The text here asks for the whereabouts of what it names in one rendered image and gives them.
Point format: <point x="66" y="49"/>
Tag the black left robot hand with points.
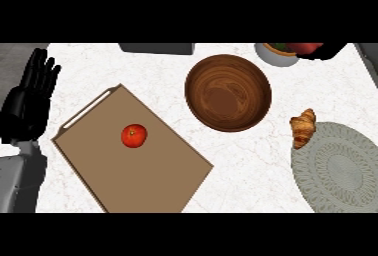
<point x="26" y="100"/>

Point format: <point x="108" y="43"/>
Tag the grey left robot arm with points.
<point x="16" y="180"/>

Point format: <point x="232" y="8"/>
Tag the brown wooden bowl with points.
<point x="227" y="93"/>

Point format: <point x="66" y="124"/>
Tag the grey round woven placemat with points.
<point x="341" y="170"/>

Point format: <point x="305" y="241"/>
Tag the dark grey flat object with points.
<point x="156" y="48"/>

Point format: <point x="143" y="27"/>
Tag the brown cutting board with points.
<point x="142" y="173"/>

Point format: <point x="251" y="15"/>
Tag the pale grey round pot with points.
<point x="274" y="58"/>

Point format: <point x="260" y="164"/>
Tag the golden brown croissant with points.
<point x="303" y="128"/>

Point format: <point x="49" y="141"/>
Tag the red round fruit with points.
<point x="304" y="47"/>

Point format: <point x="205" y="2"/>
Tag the grey slanted appliance edge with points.
<point x="369" y="56"/>

